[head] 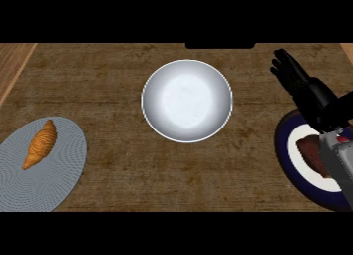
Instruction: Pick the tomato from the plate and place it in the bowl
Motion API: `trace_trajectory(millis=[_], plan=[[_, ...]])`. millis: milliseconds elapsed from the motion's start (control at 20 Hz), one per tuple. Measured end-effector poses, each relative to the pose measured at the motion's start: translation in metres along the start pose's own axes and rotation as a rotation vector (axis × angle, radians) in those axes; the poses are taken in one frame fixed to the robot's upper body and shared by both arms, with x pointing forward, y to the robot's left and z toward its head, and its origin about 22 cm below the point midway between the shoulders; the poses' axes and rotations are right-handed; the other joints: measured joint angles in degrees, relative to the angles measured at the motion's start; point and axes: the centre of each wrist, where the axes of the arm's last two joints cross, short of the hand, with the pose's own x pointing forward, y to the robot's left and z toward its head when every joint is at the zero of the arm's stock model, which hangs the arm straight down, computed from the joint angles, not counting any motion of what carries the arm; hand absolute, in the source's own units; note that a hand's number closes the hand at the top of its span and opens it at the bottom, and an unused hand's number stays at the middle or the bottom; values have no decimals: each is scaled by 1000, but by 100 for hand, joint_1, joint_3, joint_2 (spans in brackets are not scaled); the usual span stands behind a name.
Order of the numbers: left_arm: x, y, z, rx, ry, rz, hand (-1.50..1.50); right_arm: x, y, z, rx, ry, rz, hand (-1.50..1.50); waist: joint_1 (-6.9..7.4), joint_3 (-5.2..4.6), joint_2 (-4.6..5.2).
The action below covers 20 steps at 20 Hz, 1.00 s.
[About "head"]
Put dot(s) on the white plate with blue rim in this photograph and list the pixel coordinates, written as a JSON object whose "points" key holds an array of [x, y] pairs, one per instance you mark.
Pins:
{"points": [[302, 166]]}

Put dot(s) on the grey round placemat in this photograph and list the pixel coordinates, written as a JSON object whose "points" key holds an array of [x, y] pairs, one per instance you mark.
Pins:
{"points": [[34, 172]]}

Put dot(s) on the white bowl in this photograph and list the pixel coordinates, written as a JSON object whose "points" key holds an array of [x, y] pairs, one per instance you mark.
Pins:
{"points": [[187, 101]]}

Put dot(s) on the golden croissant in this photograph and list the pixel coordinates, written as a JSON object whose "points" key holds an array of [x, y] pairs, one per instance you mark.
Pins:
{"points": [[42, 144]]}

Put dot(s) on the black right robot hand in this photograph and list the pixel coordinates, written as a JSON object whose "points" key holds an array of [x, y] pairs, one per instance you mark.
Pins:
{"points": [[307, 89]]}

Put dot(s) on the dark red tomato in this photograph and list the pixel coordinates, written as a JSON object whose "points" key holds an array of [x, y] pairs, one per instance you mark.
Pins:
{"points": [[311, 153]]}

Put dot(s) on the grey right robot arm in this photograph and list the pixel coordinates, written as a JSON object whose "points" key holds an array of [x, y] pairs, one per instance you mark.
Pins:
{"points": [[346, 162]]}

